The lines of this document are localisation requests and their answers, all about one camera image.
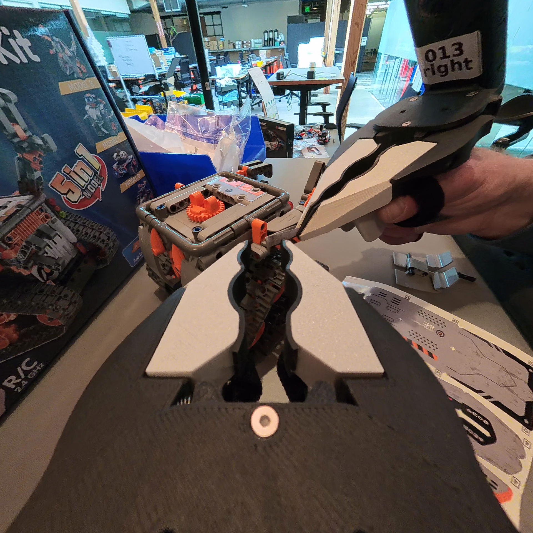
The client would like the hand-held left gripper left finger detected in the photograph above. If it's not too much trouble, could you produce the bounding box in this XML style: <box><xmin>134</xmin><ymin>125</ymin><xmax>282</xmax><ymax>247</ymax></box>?
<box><xmin>144</xmin><ymin>242</ymin><xmax>250</xmax><ymax>382</ymax></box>

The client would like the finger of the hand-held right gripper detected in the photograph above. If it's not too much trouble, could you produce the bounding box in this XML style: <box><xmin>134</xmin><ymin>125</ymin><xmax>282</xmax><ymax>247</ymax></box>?
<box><xmin>297</xmin><ymin>141</ymin><xmax>439</xmax><ymax>243</ymax></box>
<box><xmin>308</xmin><ymin>137</ymin><xmax>382</xmax><ymax>209</ymax></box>

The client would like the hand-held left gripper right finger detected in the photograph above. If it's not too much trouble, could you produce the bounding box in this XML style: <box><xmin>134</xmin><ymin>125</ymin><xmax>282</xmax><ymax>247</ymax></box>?
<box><xmin>283</xmin><ymin>240</ymin><xmax>385</xmax><ymax>382</ymax></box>

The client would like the grey plastic panel assembly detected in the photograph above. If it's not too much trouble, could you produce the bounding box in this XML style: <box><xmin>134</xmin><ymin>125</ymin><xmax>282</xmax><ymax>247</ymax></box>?
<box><xmin>392</xmin><ymin>250</ymin><xmax>476</xmax><ymax>291</ymax></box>

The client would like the grey orange tracked toy robot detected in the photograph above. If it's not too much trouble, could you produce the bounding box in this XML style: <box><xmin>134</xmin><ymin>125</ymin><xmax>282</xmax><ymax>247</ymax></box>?
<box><xmin>135</xmin><ymin>160</ymin><xmax>334</xmax><ymax>359</ymax></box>

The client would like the robot sticker sheet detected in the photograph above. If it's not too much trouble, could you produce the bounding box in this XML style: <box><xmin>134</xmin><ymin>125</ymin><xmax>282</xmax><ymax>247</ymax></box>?
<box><xmin>342</xmin><ymin>276</ymin><xmax>533</xmax><ymax>532</ymax></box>

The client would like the person's right hand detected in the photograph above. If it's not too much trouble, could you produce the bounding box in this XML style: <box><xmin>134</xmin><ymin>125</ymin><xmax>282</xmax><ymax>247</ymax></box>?
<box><xmin>376</xmin><ymin>148</ymin><xmax>533</xmax><ymax>246</ymax></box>

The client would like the pile of toy bricks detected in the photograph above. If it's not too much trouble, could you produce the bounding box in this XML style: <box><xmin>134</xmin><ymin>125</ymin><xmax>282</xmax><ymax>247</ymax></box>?
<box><xmin>293</xmin><ymin>124</ymin><xmax>335</xmax><ymax>145</ymax></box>

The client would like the black office chair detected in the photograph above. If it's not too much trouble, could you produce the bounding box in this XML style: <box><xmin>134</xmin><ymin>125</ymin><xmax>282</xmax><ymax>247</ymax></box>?
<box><xmin>335</xmin><ymin>72</ymin><xmax>368</xmax><ymax>142</ymax></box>
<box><xmin>310</xmin><ymin>100</ymin><xmax>336</xmax><ymax>125</ymax></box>

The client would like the black car model box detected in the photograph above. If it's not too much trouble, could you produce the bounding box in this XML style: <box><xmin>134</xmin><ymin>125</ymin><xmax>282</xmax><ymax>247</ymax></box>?
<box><xmin>258</xmin><ymin>117</ymin><xmax>295</xmax><ymax>159</ymax></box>

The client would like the brown far desk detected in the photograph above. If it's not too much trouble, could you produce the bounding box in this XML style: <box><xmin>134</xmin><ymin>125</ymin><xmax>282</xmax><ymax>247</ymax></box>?
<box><xmin>266</xmin><ymin>67</ymin><xmax>346</xmax><ymax>125</ymax></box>

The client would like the white standing board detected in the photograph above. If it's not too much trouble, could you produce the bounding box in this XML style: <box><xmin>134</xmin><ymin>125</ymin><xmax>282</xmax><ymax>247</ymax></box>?
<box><xmin>247</xmin><ymin>67</ymin><xmax>280</xmax><ymax>120</ymax></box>

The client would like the clear plastic bag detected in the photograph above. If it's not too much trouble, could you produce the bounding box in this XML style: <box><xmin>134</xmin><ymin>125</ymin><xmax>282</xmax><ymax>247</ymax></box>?
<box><xmin>125</xmin><ymin>97</ymin><xmax>253</xmax><ymax>172</ymax></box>

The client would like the blue storage bin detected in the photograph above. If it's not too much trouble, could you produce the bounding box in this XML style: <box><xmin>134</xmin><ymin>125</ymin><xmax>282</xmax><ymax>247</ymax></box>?
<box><xmin>128</xmin><ymin>114</ymin><xmax>267</xmax><ymax>197</ymax></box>

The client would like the black perforated armrest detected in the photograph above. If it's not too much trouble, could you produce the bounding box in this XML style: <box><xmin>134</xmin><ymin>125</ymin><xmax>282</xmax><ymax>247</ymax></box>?
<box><xmin>454</xmin><ymin>234</ymin><xmax>533</xmax><ymax>347</ymax></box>

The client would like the blue robot kit box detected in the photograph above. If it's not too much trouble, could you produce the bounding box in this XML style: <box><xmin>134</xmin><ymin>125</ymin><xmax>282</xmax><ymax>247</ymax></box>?
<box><xmin>0</xmin><ymin>6</ymin><xmax>157</xmax><ymax>422</ymax></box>

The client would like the yellow storage bin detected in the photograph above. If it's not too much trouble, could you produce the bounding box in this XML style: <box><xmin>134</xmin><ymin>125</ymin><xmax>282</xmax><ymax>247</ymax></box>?
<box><xmin>121</xmin><ymin>104</ymin><xmax>157</xmax><ymax>122</ymax></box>

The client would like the white whiteboard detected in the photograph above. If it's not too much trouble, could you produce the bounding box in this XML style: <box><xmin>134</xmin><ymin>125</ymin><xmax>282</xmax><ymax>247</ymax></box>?
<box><xmin>106</xmin><ymin>35</ymin><xmax>158</xmax><ymax>78</ymax></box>

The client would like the black metal post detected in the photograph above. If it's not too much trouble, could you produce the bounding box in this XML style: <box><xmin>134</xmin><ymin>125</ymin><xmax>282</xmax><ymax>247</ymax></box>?
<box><xmin>185</xmin><ymin>0</ymin><xmax>215</xmax><ymax>111</ymax></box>

